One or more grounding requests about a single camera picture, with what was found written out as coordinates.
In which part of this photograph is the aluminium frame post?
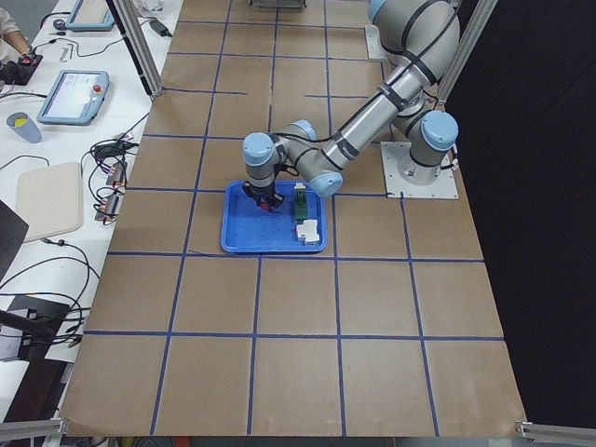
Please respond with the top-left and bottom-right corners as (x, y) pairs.
(106, 0), (163, 98)

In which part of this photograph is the blue plastic tray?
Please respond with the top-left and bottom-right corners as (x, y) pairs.
(220, 181), (328, 253)

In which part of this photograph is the beige pad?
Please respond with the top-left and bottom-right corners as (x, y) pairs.
(16, 162), (84, 242)

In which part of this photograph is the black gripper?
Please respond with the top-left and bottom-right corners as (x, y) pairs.
(242, 182), (282, 206)

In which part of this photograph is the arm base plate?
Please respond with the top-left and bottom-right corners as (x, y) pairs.
(364, 24), (386, 61)
(381, 142), (459, 200)

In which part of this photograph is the black power adapter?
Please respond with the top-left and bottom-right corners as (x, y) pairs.
(149, 19), (172, 37)

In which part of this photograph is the grey plastic cup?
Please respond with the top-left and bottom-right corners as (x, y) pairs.
(6, 112), (43, 143)

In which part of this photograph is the white circuit breaker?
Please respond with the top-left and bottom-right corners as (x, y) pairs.
(295, 219), (321, 246)

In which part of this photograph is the blue teach pendant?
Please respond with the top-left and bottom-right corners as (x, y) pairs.
(65, 0), (115, 32)
(37, 70), (110, 126)

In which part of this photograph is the green terminal block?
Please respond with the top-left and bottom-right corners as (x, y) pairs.
(293, 183), (308, 222)

